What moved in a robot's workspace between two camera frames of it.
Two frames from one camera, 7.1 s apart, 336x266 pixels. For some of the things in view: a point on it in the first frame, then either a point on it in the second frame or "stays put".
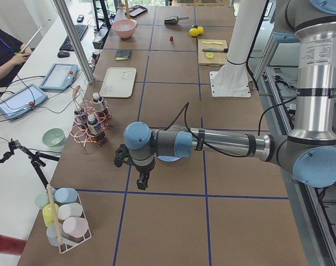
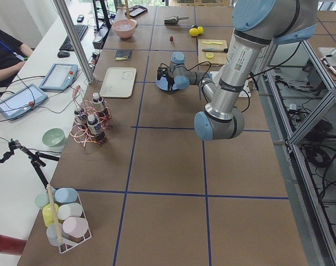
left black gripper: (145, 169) → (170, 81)
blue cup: (66, 195) stays put
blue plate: (169, 158) → (162, 84)
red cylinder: (3, 244) stays put
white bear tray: (118, 82) stays put
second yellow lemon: (200, 30) stays put
